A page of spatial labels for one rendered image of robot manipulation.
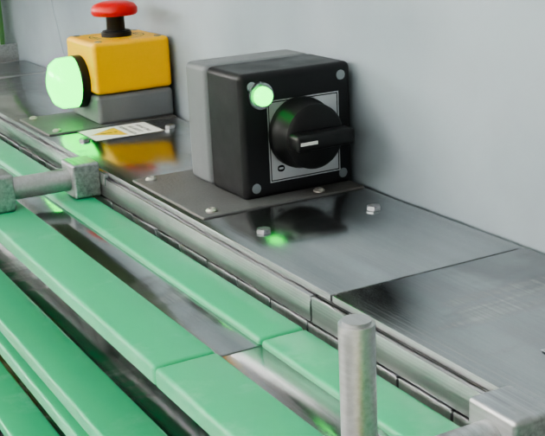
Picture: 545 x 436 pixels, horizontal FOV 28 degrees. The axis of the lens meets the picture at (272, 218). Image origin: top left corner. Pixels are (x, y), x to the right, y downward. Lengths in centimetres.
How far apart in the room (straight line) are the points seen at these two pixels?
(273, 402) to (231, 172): 26
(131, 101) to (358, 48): 30
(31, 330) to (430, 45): 33
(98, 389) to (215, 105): 19
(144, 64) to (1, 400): 30
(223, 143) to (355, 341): 36
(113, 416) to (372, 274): 17
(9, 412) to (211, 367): 39
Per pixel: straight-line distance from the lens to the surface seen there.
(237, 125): 67
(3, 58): 142
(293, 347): 51
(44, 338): 74
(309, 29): 75
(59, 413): 68
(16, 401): 88
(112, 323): 55
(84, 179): 78
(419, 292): 52
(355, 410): 35
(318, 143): 65
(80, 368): 69
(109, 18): 96
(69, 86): 94
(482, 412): 40
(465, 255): 57
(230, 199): 68
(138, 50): 94
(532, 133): 58
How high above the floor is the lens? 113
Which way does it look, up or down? 27 degrees down
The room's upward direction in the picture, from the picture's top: 102 degrees counter-clockwise
